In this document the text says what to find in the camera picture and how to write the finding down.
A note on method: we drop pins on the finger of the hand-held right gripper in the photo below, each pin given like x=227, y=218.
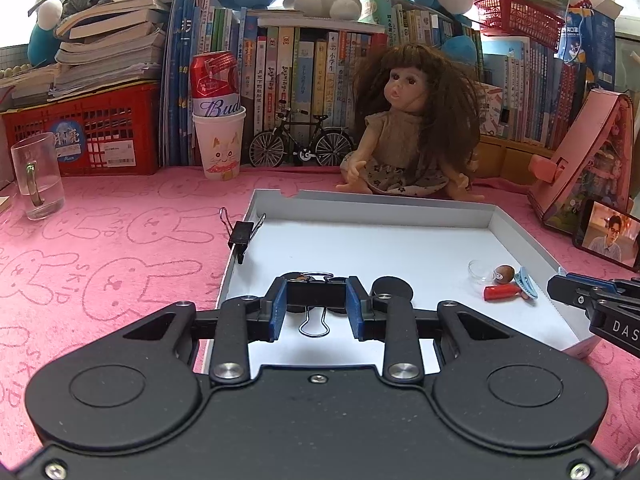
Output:
x=575, y=294
x=587, y=278

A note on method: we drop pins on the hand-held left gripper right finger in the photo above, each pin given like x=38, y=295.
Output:
x=354, y=310

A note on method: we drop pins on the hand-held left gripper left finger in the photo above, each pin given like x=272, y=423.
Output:
x=279, y=307

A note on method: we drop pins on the large black binder clip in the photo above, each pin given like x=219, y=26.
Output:
x=315, y=295

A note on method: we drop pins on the blue hair clip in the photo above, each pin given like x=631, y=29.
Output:
x=526, y=284

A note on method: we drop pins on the white cardboard box tray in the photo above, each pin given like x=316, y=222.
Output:
x=380, y=240

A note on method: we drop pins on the black smartphone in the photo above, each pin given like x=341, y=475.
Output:
x=610, y=232

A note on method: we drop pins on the small black binder clip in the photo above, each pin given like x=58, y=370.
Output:
x=241, y=235

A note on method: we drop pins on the pink toy house box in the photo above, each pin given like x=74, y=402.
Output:
x=585, y=160

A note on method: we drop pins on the black miniature bicycle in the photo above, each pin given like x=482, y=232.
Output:
x=300, y=142

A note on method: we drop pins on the white cat paper cup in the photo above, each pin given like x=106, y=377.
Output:
x=220, y=147

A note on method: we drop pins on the pink rabbit print cloth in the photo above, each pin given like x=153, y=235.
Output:
x=110, y=260

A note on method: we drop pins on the colourful printed box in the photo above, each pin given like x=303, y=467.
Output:
x=489, y=107

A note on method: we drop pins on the brown-haired doll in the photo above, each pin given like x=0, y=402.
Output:
x=415, y=120

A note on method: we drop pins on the red beer can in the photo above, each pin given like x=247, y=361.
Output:
x=215, y=85

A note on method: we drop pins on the blue carton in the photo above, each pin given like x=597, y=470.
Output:
x=590, y=45

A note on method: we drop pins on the row of upright books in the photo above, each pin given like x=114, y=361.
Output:
x=300, y=70

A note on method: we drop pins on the red plastic basket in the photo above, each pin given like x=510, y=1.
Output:
x=520, y=22

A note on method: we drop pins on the red plastic crate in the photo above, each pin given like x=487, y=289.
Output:
x=80, y=130

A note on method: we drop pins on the clear glass mug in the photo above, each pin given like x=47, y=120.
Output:
x=37, y=180

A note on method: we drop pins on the stack of lying books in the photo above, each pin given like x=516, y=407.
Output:
x=115, y=45

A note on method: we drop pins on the small blue white plush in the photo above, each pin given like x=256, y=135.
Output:
x=45, y=30

